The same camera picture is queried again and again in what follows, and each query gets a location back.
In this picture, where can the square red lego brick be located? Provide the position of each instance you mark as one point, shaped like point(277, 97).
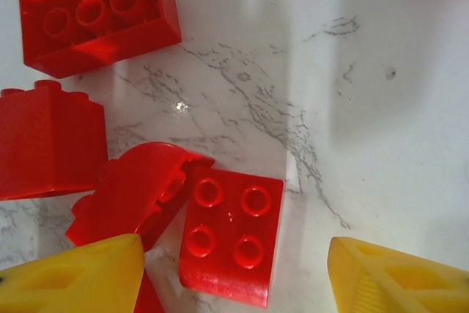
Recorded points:
point(220, 217)

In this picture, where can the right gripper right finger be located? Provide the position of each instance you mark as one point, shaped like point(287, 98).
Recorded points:
point(403, 283)

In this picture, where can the long red lego brick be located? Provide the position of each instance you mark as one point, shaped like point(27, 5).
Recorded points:
point(110, 49)

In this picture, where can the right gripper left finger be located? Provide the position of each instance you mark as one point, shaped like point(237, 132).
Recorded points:
point(66, 283)

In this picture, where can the rounded red lego brick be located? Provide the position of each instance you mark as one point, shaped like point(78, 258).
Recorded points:
point(128, 188)

